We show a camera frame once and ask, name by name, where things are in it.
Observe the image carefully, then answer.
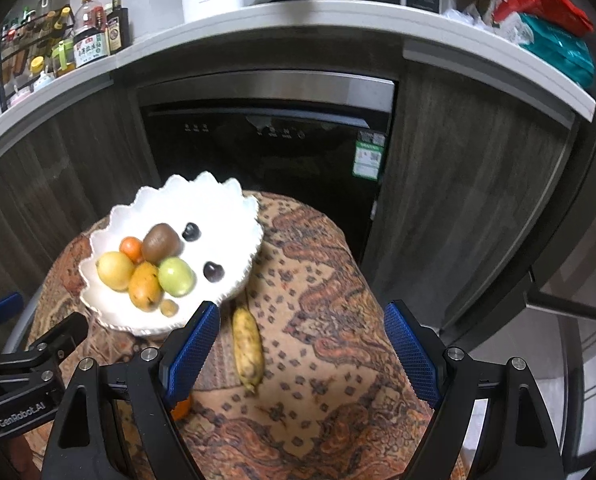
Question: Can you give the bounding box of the patterned orange tablecloth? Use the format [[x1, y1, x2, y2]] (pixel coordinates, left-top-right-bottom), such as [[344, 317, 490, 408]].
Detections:
[[25, 191, 471, 480]]

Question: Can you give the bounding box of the white plastic bag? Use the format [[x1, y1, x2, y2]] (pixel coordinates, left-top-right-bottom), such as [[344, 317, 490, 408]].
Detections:
[[448, 5, 535, 45]]

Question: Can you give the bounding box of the yellow banana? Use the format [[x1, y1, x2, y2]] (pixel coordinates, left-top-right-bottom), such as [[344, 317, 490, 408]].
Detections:
[[232, 307, 265, 395]]

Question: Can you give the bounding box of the grey kitchen countertop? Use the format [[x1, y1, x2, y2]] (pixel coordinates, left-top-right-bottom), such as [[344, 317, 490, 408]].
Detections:
[[0, 0, 596, 161]]

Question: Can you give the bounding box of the red snack bag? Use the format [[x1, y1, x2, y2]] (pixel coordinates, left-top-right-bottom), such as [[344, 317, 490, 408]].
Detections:
[[493, 0, 595, 37]]

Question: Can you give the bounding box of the black built-in dishwasher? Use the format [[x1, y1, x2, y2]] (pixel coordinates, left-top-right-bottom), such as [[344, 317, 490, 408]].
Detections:
[[137, 72, 396, 261]]

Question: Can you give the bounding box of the black wire spice rack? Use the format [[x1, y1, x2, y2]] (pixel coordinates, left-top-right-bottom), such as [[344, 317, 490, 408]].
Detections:
[[0, 5, 76, 113]]

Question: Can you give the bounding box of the white scalloped bowl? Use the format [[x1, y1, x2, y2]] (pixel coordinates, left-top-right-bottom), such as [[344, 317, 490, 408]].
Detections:
[[78, 171, 265, 337]]

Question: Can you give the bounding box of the orange mandarin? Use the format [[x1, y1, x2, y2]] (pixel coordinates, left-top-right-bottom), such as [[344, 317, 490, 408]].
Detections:
[[170, 394, 194, 421], [119, 236, 145, 264]]

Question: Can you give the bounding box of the green round fruit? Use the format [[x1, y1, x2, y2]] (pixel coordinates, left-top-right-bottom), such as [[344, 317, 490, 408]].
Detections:
[[158, 257, 196, 296]]

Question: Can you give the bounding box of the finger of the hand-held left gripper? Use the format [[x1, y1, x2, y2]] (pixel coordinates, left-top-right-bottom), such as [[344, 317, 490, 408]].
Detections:
[[0, 292, 24, 332], [25, 312, 89, 362]]

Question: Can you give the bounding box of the green white sticker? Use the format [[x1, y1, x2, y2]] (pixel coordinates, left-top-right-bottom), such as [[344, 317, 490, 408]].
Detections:
[[353, 131, 385, 180]]

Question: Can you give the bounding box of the yellow mango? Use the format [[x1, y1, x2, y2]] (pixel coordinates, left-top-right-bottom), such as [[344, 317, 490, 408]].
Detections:
[[128, 262, 161, 312]]

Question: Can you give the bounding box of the white round appliance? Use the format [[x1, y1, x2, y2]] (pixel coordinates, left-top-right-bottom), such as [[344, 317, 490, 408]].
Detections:
[[181, 0, 251, 23]]

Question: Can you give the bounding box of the large white-label sauce bottle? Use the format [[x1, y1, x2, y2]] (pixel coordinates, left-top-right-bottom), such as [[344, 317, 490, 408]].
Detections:
[[73, 0, 110, 68]]

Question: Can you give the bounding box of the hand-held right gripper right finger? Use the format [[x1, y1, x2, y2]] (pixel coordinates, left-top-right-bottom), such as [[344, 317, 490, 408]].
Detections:
[[384, 301, 564, 480]]

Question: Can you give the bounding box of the dark wood cabinet door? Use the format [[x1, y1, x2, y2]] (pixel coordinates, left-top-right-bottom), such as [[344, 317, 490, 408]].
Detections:
[[0, 87, 161, 311], [363, 55, 579, 331]]

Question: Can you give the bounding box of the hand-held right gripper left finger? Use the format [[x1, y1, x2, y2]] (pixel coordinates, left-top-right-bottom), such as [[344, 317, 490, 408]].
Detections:
[[43, 301, 221, 480]]

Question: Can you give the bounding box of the green bottle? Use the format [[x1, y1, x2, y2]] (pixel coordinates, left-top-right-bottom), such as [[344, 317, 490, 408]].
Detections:
[[52, 40, 76, 77]]

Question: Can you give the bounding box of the teal snack bag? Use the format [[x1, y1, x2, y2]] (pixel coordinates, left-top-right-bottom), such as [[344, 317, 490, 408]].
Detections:
[[518, 12, 596, 89]]

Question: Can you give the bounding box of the yellow lemon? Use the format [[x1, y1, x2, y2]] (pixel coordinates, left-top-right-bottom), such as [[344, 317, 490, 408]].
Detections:
[[96, 251, 135, 292]]

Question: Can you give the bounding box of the brown kiwi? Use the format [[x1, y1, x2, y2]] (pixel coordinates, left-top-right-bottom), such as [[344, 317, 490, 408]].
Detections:
[[142, 223, 182, 264]]

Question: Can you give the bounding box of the dark glass bottle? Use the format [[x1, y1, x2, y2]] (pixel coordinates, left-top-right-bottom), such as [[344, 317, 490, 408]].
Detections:
[[105, 0, 129, 56]]

